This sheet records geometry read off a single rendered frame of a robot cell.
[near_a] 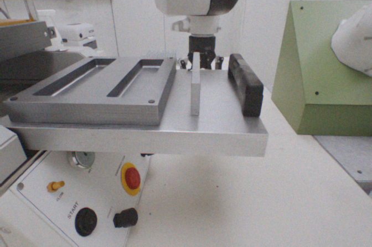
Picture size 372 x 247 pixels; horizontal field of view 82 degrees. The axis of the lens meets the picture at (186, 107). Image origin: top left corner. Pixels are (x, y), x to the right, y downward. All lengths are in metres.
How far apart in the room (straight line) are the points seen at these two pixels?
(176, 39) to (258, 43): 0.98
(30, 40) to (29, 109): 0.20
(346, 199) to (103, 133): 0.46
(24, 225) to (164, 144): 0.16
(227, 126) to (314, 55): 0.51
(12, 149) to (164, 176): 0.29
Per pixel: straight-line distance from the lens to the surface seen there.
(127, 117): 0.24
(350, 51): 0.72
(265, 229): 0.43
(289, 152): 0.60
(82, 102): 0.25
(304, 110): 0.65
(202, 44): 0.59
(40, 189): 0.30
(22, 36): 0.44
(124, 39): 2.88
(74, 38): 1.33
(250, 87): 0.24
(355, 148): 0.71
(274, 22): 2.53
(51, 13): 1.29
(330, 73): 0.71
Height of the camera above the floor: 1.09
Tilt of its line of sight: 27 degrees down
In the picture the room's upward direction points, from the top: straight up
